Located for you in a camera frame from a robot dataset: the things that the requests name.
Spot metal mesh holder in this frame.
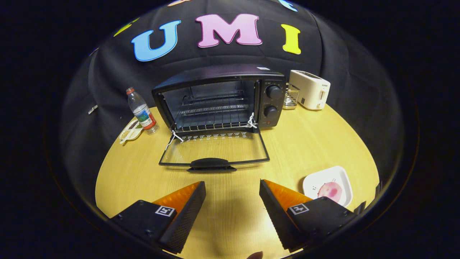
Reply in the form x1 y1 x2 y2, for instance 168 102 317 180
283 83 300 110

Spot black toaster oven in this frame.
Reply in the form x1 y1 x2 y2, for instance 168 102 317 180
151 64 287 174

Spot white divided snack dish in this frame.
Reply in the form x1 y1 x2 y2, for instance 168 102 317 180
119 119 143 144

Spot clear plastic water bottle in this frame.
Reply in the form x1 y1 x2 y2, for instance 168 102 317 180
126 87 160 135

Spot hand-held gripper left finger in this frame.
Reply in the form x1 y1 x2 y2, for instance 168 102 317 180
110 181 207 254

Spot white square plate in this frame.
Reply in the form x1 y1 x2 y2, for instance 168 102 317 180
303 166 353 207

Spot pink round bun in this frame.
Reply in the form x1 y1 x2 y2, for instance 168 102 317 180
318 182 343 203

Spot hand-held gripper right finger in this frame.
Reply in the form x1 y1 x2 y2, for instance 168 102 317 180
259 179 366 253

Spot white toaster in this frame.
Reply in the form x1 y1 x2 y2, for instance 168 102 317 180
289 70 331 110

